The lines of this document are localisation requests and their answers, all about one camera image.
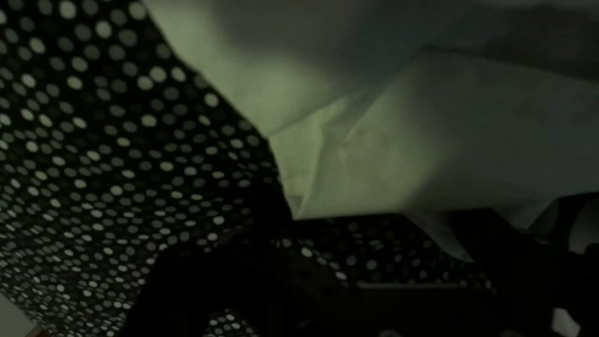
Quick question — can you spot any black white-dotted pillow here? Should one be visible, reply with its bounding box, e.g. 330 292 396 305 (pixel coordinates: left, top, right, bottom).
0 0 503 337

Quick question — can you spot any crumpled white cloth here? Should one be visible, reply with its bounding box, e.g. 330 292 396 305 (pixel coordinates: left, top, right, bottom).
143 0 599 256

